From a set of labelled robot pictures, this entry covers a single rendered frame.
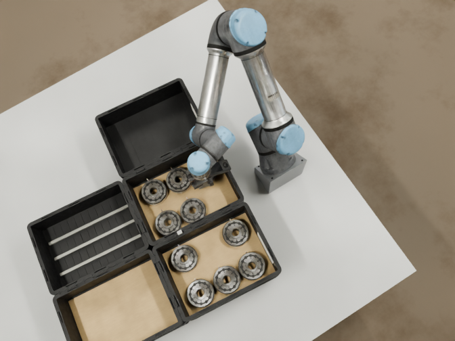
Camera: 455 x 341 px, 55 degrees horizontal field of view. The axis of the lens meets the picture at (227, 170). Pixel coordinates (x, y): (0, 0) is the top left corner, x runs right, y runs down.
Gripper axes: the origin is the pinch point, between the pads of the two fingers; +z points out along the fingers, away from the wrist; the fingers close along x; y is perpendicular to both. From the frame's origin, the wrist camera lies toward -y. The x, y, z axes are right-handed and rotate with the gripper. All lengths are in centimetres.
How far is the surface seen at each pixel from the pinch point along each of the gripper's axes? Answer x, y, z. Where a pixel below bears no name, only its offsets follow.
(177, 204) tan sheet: 4.2, 15.9, 1.6
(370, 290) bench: 70, -38, 7
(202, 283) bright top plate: 36.4, 20.0, -5.3
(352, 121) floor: -7, -100, 86
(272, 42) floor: -80, -83, 95
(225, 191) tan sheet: 8.3, -3.9, 1.1
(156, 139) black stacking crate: -25.8, 12.0, 5.5
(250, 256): 35.5, -0.7, -5.1
